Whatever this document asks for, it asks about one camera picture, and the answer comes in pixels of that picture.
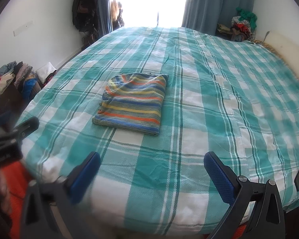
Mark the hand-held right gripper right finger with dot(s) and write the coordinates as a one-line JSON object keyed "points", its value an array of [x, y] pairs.
{"points": [[219, 176]]}

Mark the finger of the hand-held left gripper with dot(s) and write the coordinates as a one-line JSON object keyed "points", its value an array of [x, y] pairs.
{"points": [[27, 128], [0, 121]]}

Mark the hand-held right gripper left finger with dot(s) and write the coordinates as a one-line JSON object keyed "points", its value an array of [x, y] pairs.
{"points": [[86, 174]]}

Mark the striped knit sweater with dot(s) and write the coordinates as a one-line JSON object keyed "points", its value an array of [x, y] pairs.
{"points": [[132, 104]]}

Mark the row of folded clothes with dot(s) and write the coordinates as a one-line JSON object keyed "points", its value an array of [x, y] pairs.
{"points": [[12, 79]]}

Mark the dark hanging clothes and bags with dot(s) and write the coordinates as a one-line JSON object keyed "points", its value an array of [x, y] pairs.
{"points": [[86, 7]]}

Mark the pile of colourful clothes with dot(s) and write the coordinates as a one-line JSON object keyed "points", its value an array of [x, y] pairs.
{"points": [[244, 26]]}

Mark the person's red clothing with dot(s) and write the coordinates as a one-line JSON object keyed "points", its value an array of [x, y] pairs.
{"points": [[17, 199]]}

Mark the white folded cloth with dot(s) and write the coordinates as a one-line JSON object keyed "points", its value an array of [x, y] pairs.
{"points": [[46, 72]]}

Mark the teal white checked blanket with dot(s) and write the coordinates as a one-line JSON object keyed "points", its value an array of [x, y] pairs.
{"points": [[201, 104]]}

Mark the grey-blue curtain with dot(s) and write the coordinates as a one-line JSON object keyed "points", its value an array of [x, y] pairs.
{"points": [[105, 7], [214, 5]]}

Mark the orange cloth by window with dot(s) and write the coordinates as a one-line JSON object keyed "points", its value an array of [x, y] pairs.
{"points": [[116, 13]]}

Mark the beige folded cloth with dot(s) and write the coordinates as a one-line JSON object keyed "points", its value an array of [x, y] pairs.
{"points": [[224, 29]]}

